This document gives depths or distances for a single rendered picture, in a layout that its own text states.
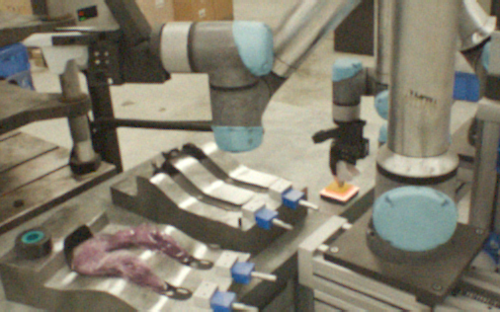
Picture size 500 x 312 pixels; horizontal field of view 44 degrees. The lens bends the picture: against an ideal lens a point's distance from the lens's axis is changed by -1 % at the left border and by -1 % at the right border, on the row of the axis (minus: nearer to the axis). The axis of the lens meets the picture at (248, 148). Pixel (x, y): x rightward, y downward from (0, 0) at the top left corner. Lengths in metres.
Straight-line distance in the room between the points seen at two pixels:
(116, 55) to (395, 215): 0.46
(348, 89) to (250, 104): 0.71
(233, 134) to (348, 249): 0.34
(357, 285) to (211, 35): 0.56
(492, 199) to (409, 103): 0.47
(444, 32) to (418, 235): 0.29
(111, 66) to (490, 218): 0.78
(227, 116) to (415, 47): 0.28
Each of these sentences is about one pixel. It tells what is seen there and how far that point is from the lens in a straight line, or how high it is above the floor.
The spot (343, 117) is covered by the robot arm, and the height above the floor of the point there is 1.06.
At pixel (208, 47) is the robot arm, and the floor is 1.45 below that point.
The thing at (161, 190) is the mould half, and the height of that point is 0.91.
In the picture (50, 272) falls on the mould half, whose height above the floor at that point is 0.89.
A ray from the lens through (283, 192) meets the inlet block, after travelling 1.56.
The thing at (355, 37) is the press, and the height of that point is 0.16.
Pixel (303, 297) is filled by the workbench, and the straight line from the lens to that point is 1.77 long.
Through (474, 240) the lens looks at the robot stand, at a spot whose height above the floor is 1.04.
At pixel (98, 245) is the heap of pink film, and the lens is 1.49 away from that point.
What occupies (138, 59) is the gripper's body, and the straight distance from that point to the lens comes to 0.94.
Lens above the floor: 1.69
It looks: 25 degrees down
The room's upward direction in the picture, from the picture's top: 4 degrees counter-clockwise
